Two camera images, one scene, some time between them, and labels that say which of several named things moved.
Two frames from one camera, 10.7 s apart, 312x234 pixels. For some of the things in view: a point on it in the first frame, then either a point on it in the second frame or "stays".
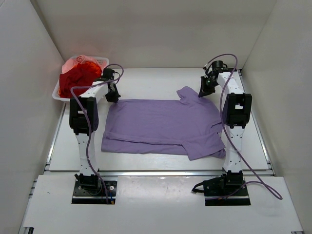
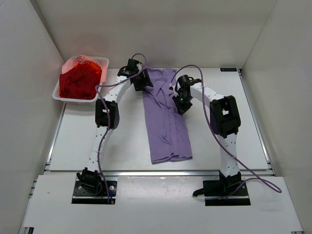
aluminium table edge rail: x=181 y=173 stays
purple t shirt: x=188 y=126 to x=167 y=127
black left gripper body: x=112 y=94 to x=140 y=82
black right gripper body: x=208 y=85 to x=183 y=102
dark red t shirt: x=75 y=77 stays
